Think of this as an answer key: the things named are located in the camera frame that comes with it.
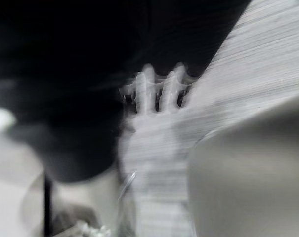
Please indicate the crumpled white paper rubbish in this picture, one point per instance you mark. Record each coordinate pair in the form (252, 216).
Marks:
(93, 228)

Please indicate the right robot hand black cloth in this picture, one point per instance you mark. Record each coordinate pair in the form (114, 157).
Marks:
(95, 74)

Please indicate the thin black pole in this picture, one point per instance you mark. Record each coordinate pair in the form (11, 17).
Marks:
(48, 207)

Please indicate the clear plastic bag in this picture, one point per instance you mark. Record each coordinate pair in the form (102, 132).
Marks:
(125, 197)

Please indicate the silver robot leg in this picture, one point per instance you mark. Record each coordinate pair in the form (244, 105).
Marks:
(250, 177)

